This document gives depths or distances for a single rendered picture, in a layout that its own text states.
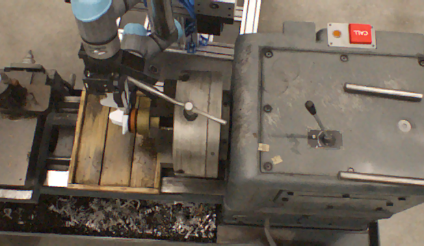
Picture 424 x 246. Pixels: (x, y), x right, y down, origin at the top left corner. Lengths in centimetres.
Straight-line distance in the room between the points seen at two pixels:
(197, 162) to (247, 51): 33
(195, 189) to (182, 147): 33
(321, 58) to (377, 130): 24
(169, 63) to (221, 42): 30
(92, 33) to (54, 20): 205
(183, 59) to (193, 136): 127
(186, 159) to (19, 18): 202
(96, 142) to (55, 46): 136
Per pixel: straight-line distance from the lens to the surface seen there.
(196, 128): 117
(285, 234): 182
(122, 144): 153
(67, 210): 187
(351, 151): 117
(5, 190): 156
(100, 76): 99
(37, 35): 291
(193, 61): 240
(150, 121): 130
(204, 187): 149
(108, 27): 89
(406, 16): 306
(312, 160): 114
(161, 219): 175
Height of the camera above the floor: 232
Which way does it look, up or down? 70 degrees down
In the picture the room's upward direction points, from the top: 2 degrees clockwise
